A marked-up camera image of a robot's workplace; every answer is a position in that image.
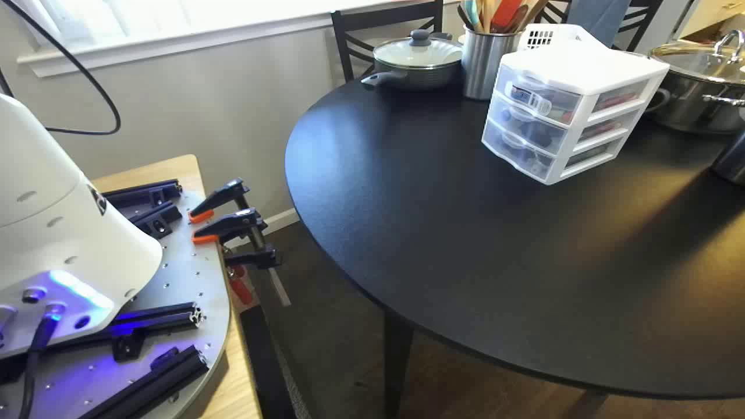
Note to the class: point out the clear drawer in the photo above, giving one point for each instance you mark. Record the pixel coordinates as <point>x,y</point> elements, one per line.
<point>517,152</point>
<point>546,98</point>
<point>529,127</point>

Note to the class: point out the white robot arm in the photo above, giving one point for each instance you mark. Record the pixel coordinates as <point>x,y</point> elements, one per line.
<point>64,249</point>

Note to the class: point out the clear bottom drawer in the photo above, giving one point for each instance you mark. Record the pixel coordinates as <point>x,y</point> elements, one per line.
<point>517,152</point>

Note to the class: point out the clear top drawer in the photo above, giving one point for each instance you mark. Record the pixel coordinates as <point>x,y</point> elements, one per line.
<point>546,98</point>

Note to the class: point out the white plastic drawer unit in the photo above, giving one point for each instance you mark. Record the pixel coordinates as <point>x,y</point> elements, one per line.
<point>616,90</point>

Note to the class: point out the black orange bar clamp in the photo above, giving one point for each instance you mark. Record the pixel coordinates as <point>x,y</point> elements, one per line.
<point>234,191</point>

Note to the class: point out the grey frying pan with lid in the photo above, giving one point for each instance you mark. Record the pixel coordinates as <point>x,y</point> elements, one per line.
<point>424,62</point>

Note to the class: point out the metal utensil holder cup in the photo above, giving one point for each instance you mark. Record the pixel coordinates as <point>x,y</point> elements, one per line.
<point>481,62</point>

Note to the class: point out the black wooden chair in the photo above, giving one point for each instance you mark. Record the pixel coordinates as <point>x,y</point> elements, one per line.
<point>361,32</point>

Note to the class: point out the round black table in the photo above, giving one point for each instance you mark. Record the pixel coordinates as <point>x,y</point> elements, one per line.
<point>626,280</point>

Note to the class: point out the grey round robot base plate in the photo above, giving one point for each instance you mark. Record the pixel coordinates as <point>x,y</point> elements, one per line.
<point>106,377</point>

